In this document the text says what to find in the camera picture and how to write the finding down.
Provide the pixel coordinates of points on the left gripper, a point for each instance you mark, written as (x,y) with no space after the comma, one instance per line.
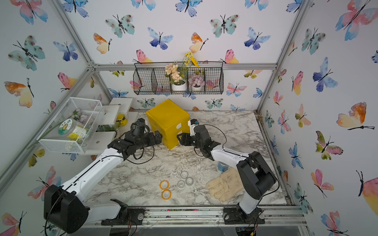
(152,141)

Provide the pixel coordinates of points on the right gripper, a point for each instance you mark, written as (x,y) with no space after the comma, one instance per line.
(185,137)

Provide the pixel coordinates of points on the yellow drawer cabinet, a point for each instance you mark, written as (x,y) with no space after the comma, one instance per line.
(170,120)

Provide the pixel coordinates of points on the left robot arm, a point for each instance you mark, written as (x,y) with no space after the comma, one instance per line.
(64,205)

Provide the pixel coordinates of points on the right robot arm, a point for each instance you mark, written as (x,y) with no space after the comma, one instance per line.
(256,176)

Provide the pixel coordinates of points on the clear tape roll top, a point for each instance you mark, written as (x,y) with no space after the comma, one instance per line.
(184,175)

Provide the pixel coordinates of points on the clear tape roll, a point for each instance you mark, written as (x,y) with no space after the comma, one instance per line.
(189,181)
(181,184)
(184,175)

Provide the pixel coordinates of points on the clear tape roll right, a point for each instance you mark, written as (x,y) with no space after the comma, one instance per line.
(189,181)

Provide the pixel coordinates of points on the clear tape roll left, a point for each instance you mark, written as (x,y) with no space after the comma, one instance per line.
(181,184)

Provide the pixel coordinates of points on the orange tape roll upper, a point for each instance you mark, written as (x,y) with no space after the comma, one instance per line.
(164,185)

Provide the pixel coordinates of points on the orange tape roll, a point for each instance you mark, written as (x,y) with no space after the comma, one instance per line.
(164,185)
(166,194)

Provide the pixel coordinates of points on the orange tape roll lower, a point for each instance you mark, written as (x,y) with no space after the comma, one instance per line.
(166,194)

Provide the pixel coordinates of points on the yellow toy figure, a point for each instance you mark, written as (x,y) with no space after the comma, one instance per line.
(121,120)

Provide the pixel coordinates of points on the white stepped shelf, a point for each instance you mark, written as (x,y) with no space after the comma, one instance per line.
(99,141)

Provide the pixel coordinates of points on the white pot peach flowers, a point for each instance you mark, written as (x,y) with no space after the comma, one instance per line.
(177,77)

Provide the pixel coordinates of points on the white pot purple flowers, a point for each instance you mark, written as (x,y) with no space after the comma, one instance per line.
(197,82)

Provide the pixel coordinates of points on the cream work glove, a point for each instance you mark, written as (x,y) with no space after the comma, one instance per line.
(226,186)

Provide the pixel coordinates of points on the clear mesh box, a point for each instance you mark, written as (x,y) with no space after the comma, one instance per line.
(85,111)

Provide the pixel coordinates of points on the round jar colourful lid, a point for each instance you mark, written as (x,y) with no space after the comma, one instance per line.
(73,130)

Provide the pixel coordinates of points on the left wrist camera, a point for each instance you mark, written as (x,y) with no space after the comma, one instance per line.
(140,124)

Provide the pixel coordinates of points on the black wire wall basket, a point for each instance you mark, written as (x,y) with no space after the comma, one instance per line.
(150,79)

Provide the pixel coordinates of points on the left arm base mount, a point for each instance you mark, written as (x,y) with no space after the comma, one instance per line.
(126,215)

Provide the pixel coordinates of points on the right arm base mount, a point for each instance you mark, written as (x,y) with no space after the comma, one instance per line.
(242,216)

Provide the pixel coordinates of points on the aluminium front rail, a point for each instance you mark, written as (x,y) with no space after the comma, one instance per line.
(214,216)

